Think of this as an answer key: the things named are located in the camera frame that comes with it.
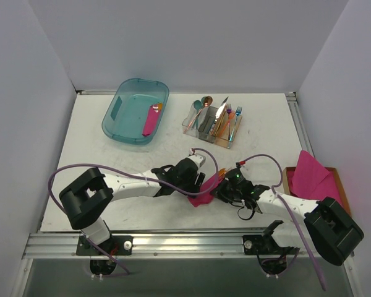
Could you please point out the clear acrylic utensil organizer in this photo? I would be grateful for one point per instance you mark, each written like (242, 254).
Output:
(203, 125)

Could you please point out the teal spoon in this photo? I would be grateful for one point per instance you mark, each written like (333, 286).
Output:
(197, 106)

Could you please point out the brown napkin tray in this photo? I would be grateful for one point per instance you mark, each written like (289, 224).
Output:
(337, 185)

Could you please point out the aluminium frame rail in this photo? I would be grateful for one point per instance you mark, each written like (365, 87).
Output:
(164, 244)

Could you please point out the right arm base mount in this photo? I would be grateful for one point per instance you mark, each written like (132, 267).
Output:
(264, 245)

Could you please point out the orange fork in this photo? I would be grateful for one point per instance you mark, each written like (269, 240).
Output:
(231, 115)

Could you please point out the blue iridescent fork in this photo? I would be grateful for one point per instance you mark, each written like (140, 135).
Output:
(238, 113)

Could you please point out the purple fork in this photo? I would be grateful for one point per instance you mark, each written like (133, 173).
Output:
(228, 108)

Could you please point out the pink napkin stack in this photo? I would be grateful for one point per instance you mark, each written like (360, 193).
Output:
(311, 180)

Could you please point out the copper spoon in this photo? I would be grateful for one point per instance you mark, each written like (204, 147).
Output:
(207, 101)

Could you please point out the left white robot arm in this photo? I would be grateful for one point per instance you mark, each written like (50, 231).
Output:
(85, 199)

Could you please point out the rolled pink napkin bundle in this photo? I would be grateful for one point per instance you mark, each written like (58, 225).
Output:
(152, 119)

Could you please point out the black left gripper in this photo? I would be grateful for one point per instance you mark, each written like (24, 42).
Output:
(198, 179)

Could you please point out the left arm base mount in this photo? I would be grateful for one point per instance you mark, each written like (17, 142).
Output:
(116, 245)

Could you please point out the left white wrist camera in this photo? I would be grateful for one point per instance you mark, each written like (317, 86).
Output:
(198, 159)

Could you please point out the teal plastic bin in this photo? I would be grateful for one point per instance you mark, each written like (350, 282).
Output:
(126, 115)

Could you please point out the silver knife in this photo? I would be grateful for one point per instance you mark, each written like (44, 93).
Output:
(218, 115)

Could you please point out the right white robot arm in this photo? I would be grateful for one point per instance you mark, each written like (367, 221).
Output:
(327, 227)

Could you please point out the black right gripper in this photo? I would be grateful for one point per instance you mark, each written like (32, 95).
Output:
(222, 188)

